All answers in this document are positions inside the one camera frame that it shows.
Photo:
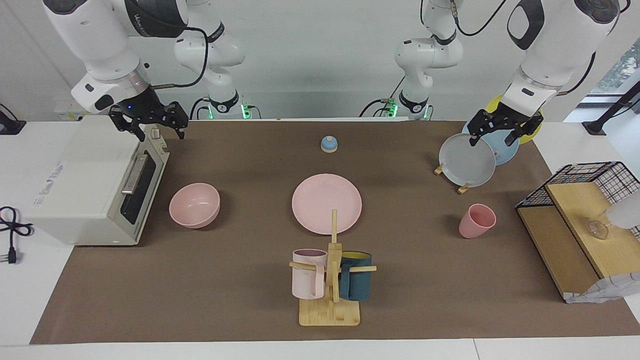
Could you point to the pink cup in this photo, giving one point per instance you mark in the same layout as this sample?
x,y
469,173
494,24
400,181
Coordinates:
x,y
475,222

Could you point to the black stand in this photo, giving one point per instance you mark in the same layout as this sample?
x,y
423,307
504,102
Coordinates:
x,y
612,107

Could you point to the light blue plate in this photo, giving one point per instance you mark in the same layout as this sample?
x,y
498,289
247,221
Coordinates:
x,y
505,150

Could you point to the wooden plate rack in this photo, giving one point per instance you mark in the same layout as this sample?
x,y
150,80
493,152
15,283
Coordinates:
x,y
464,189

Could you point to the wooden two-tier shelf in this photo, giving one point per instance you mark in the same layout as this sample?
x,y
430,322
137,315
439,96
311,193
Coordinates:
x,y
565,250

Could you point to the clear glass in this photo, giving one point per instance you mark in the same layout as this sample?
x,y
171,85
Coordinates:
x,y
598,230

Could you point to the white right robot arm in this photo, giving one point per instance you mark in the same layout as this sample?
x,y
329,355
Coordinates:
x,y
100,35

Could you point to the dark blue mug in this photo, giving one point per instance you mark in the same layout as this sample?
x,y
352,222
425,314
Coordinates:
x,y
356,285

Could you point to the brown table mat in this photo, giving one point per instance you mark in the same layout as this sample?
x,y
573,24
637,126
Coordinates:
x,y
225,290

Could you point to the white toaster oven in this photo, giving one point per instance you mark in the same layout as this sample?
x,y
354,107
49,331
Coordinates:
x,y
85,185

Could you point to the pink bowl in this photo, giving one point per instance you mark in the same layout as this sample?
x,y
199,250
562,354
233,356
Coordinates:
x,y
195,205

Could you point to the window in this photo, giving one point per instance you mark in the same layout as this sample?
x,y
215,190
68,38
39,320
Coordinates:
x,y
620,70

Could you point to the grey plate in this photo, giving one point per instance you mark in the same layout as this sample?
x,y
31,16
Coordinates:
x,y
465,162

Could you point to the yellow plate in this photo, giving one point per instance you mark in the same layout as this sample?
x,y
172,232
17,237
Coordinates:
x,y
531,136

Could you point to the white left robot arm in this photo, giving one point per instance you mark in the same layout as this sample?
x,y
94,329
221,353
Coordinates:
x,y
550,45

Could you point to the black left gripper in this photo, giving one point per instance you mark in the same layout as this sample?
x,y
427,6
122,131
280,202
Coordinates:
x,y
505,119

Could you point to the blue lid with wooden knob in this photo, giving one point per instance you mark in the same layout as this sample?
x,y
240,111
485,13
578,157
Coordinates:
x,y
329,145

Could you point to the wooden mug tree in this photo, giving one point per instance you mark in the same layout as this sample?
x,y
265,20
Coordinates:
x,y
330,312

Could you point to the pink plate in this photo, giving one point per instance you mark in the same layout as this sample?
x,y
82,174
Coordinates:
x,y
320,200

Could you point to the black table clamp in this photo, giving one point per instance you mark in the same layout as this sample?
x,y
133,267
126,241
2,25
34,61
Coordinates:
x,y
9,125

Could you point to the white socket box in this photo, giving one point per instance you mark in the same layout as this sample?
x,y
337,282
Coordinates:
x,y
67,112

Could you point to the pink mug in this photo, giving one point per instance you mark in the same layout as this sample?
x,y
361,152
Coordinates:
x,y
307,280

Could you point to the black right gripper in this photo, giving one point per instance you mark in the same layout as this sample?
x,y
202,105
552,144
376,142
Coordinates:
x,y
147,111

